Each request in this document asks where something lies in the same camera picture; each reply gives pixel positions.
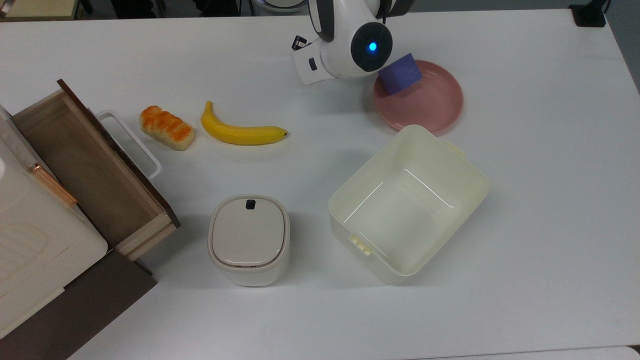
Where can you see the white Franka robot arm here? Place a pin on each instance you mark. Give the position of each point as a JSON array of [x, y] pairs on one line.
[[345, 45]]

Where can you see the yellow toy banana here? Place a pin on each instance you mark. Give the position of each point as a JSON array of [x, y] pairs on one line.
[[240, 134]]

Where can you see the orange glazed toy bread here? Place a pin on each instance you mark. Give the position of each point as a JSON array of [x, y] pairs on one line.
[[167, 128]]

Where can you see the cream open plastic bin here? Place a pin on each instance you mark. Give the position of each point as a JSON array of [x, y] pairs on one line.
[[405, 210]]

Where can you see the small beige lidded trash can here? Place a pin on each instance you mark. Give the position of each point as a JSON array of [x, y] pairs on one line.
[[248, 237]]

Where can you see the purple cube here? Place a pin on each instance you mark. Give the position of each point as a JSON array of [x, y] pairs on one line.
[[400, 75]]

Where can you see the pink plate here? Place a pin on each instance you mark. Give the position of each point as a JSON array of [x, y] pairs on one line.
[[430, 105]]

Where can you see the orange latch on storage box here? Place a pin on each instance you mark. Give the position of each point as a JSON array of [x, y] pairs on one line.
[[54, 185]]

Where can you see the dark wood cabinet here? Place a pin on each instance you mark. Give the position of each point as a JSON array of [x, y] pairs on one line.
[[75, 310]]

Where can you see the white cabinet unit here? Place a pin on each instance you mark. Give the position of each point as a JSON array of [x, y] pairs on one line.
[[35, 240]]

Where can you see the black table clamp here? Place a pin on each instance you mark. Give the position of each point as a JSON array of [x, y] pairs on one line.
[[590, 14]]

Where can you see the tan wooden side table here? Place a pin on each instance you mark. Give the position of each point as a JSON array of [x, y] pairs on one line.
[[40, 9]]

